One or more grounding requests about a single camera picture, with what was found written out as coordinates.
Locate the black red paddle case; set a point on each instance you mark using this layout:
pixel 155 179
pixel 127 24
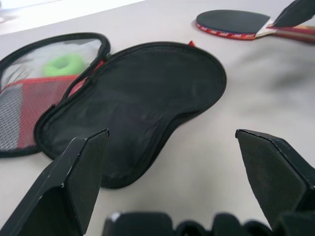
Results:
pixel 128 103

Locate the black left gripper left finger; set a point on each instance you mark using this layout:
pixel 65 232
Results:
pixel 73 182

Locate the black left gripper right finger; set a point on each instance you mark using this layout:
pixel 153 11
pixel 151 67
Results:
pixel 270 172

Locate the black rubber table tennis paddle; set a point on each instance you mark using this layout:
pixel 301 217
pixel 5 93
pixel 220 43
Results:
pixel 236 23

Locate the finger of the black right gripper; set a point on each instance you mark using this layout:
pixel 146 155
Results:
pixel 292 13

